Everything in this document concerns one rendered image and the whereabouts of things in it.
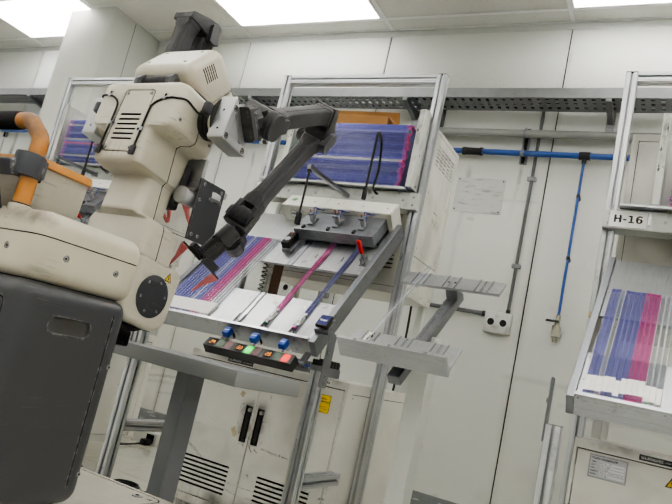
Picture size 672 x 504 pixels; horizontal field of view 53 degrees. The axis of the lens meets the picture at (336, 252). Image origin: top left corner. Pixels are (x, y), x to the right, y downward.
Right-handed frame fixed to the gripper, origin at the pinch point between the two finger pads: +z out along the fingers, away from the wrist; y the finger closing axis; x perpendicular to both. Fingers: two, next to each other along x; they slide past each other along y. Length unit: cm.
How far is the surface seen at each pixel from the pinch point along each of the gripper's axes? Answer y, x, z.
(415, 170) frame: -33, -45, -93
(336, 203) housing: -25, -61, -65
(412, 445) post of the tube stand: -81, 12, -16
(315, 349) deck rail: -45.0, -6.5, -14.8
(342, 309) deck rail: -45, -17, -31
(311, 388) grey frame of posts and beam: -52, -4, -6
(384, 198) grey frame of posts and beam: -35, -53, -79
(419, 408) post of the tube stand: -76, 10, -25
